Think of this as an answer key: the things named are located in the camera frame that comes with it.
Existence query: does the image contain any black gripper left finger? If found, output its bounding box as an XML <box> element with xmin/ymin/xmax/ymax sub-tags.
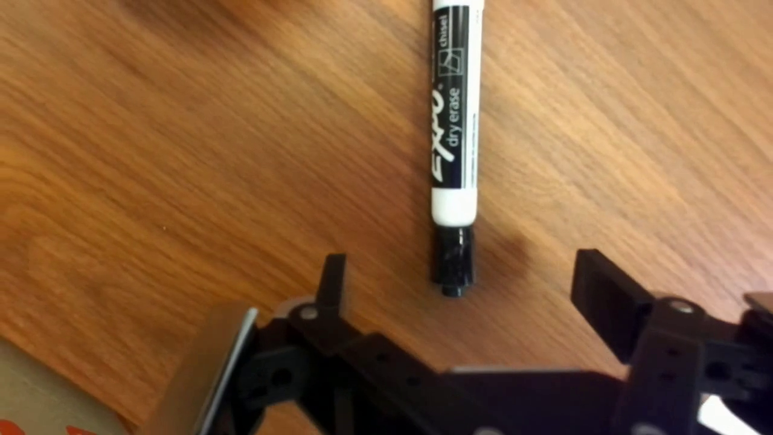
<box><xmin>312</xmin><ymin>252</ymin><xmax>350</xmax><ymax>328</ymax></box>

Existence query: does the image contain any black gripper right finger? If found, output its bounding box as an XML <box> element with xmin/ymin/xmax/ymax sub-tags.
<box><xmin>570</xmin><ymin>247</ymin><xmax>673</xmax><ymax>366</ymax></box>

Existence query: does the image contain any black white Expo marker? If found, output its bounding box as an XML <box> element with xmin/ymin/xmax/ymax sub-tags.
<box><xmin>425</xmin><ymin>0</ymin><xmax>489</xmax><ymax>302</ymax></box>

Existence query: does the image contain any cardboard panel red print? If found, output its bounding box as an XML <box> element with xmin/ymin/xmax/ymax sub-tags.
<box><xmin>0</xmin><ymin>336</ymin><xmax>134</xmax><ymax>435</ymax></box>

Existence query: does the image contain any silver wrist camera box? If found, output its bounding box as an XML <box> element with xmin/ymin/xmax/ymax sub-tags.
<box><xmin>134</xmin><ymin>302</ymin><xmax>264</xmax><ymax>435</ymax></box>

